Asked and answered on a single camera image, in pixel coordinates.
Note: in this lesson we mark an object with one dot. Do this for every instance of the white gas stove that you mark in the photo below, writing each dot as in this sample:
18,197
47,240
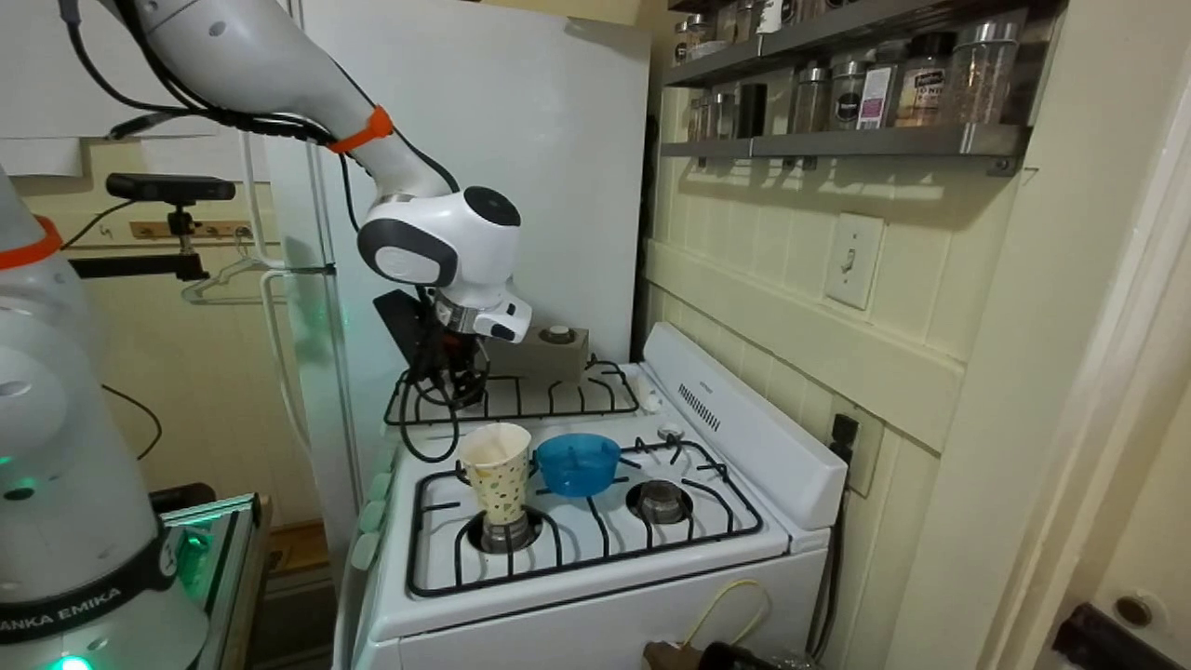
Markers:
759,595

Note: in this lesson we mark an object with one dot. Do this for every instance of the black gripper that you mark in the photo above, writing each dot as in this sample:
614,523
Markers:
435,357

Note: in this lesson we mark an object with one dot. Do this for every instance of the black wall outlet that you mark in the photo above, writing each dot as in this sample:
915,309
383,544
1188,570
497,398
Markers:
844,438

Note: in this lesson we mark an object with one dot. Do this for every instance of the metal spice rack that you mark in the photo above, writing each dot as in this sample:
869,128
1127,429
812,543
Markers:
859,80

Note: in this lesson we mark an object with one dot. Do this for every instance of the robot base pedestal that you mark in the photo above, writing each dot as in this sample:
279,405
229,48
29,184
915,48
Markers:
93,574

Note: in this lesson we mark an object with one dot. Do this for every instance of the black stove grate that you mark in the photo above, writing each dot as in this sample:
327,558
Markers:
666,498
601,389

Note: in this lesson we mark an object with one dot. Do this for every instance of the white light switch plate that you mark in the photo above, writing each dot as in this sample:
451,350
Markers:
856,259

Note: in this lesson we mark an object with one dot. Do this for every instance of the blue plastic bowl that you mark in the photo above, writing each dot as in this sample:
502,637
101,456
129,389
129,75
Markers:
580,465

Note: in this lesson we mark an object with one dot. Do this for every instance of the black camera on stand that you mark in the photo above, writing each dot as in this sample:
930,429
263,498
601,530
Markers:
177,192

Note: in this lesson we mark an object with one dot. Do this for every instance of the right black stove grate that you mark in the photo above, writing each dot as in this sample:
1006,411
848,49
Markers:
666,498

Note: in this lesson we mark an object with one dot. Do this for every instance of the left black stove grate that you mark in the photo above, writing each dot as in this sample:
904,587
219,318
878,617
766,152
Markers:
601,389

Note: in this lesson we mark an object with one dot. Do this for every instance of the dotted paper cup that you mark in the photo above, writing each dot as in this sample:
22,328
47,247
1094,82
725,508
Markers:
497,467

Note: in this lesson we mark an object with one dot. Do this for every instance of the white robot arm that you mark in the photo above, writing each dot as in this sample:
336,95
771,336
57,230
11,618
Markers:
446,247

